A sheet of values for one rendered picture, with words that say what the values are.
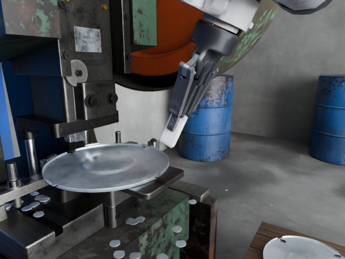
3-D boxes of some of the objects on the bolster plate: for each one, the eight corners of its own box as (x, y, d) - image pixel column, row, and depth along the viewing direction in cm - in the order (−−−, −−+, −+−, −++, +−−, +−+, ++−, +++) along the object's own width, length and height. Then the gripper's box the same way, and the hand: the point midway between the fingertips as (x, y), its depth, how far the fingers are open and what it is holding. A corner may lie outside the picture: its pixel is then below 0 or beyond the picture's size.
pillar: (40, 174, 68) (34, 122, 65) (32, 178, 67) (24, 124, 63) (36, 172, 70) (29, 121, 66) (27, 176, 68) (20, 122, 64)
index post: (160, 168, 80) (160, 137, 78) (154, 171, 78) (154, 140, 75) (153, 166, 82) (152, 136, 79) (147, 169, 79) (146, 139, 77)
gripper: (226, 29, 37) (165, 163, 46) (248, 38, 48) (195, 145, 58) (183, 10, 39) (133, 141, 49) (213, 23, 51) (168, 128, 60)
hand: (173, 129), depth 52 cm, fingers closed
